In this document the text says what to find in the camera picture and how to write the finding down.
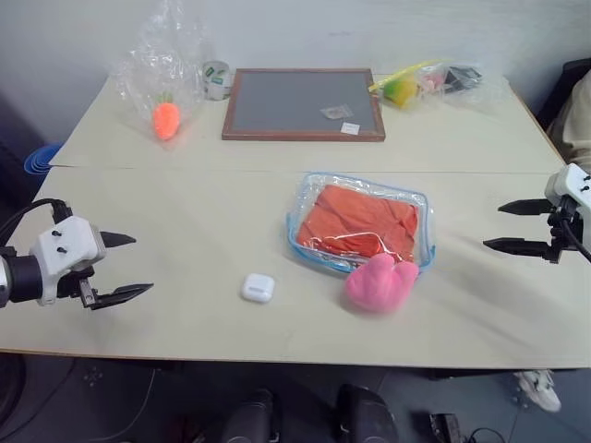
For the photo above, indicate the person in beige clothes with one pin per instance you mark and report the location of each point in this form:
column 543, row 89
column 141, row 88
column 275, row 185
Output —
column 577, row 120

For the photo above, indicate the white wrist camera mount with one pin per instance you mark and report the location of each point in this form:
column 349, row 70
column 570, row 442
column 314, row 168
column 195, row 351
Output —
column 69, row 242
column 568, row 182

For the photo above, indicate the wood-framed grey board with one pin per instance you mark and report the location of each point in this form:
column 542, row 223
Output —
column 295, row 97

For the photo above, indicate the clear pouch with orange cloth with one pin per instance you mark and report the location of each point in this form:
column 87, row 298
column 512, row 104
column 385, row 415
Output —
column 295, row 231

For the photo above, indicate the pink plush toy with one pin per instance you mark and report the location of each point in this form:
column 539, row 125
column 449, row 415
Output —
column 378, row 286

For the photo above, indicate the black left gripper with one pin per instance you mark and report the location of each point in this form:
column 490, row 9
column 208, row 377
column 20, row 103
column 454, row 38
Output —
column 76, row 281

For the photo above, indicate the small black item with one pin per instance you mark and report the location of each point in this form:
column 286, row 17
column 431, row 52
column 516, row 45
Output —
column 464, row 76

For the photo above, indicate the clear yellow-zip plastic bag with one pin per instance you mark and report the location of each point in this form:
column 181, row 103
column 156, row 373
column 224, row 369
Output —
column 480, row 90

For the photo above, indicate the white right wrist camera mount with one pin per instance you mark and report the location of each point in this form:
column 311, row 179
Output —
column 568, row 182

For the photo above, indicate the white sneaker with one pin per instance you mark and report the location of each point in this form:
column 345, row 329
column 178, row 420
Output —
column 540, row 390

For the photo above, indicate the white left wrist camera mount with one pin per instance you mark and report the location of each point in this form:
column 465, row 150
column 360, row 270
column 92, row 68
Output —
column 69, row 242

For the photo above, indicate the small clear plastic packet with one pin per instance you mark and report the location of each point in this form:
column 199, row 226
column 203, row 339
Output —
column 336, row 111

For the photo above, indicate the orange cloth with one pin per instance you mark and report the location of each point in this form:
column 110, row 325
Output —
column 360, row 217

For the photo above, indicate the blue round stacked object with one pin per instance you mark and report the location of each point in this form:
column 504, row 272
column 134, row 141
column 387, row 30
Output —
column 41, row 159

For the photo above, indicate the orange carrot plush toy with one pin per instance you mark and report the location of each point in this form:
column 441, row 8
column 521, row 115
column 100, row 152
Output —
column 166, row 120

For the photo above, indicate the black chair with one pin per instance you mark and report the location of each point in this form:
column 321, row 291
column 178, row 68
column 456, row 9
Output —
column 561, row 92

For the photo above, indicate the small white label card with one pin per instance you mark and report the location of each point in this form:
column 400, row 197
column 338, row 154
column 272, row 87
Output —
column 350, row 128

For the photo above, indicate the crumpled clear plastic bag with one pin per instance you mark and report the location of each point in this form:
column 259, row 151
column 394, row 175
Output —
column 157, row 55

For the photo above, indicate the small pink item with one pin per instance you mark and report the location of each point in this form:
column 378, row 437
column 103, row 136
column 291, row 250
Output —
column 433, row 82

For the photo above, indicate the dark rounded shape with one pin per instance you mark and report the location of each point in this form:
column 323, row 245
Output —
column 365, row 415
column 251, row 420

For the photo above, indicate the yellow-green soft toy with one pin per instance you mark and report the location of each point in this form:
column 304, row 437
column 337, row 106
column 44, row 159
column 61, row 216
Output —
column 401, row 91

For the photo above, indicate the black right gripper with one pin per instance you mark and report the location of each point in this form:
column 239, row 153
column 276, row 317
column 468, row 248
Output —
column 561, row 226

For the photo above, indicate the white earbuds case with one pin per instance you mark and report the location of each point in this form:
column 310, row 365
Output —
column 257, row 288

